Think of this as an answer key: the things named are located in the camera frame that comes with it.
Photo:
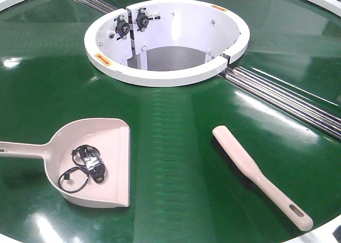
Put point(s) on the pink hand brush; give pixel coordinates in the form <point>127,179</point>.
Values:
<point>247,166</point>

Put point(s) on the pink plastic dustpan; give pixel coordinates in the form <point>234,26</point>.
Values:
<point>86,141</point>

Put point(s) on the green conveyor belt surface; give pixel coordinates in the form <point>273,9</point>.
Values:
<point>183,188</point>

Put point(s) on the orange warning sticker front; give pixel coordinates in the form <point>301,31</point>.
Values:
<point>102,59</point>

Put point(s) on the orange warning sticker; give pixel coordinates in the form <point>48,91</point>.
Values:
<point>219,8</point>
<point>102,59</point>

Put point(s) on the orange warning sticker back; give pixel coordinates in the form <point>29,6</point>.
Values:
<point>219,8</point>

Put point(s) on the right chrome roller bars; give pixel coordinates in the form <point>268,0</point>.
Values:
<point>285,99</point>

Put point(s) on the right black bearing mount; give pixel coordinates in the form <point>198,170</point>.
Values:
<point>143,19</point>

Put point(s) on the black bearing mount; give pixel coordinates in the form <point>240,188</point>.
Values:
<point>122,27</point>
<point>143,19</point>

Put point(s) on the left black bearing mount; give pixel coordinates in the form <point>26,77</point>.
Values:
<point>122,27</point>

